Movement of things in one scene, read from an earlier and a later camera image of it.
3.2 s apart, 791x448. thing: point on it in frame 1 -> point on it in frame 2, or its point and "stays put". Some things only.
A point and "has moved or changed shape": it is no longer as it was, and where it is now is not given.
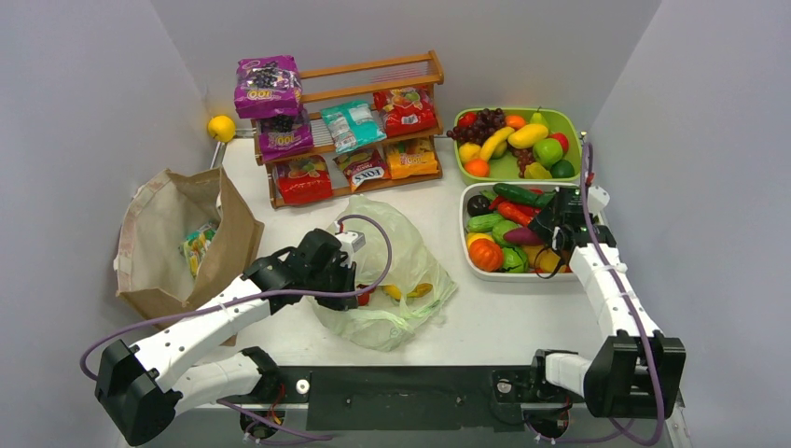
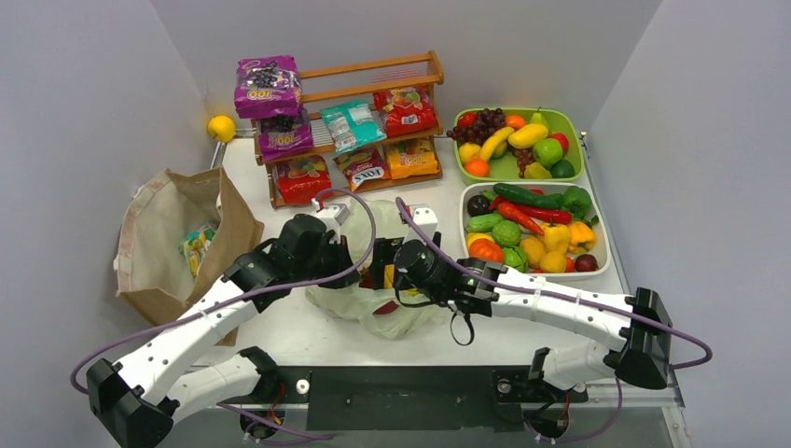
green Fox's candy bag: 195,245 stays put
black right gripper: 540,226 -> 381,268
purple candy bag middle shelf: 284,136 stays put
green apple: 547,151 stays put
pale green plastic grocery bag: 413,288 has moved or changed shape
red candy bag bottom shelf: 304,179 stays put
